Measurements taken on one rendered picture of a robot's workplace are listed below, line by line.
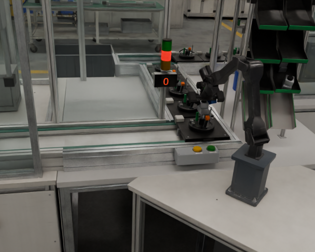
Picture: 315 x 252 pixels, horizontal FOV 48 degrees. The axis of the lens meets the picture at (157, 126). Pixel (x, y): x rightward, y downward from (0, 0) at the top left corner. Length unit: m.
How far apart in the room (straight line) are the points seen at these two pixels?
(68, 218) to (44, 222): 0.12
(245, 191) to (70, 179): 0.79
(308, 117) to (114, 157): 1.63
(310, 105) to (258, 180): 1.34
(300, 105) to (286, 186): 1.08
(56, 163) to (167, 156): 0.53
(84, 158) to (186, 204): 0.52
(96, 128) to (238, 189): 0.81
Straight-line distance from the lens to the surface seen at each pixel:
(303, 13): 1.98
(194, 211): 1.51
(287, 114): 2.04
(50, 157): 1.72
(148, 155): 1.72
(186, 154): 1.68
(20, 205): 1.79
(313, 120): 2.87
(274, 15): 1.88
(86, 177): 1.68
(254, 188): 1.57
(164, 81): 1.86
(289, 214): 1.61
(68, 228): 1.86
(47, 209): 1.80
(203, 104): 1.84
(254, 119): 1.49
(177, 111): 2.07
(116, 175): 1.69
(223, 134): 1.87
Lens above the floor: 1.83
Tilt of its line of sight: 27 degrees down
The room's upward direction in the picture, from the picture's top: 3 degrees clockwise
